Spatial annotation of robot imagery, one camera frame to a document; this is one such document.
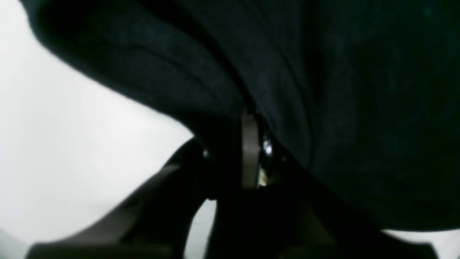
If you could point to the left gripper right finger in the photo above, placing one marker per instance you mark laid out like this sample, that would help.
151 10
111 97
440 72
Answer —
296 217

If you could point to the black T-shirt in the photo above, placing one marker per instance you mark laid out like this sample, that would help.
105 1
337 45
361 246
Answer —
364 94

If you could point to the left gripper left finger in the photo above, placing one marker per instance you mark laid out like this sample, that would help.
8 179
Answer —
153 222

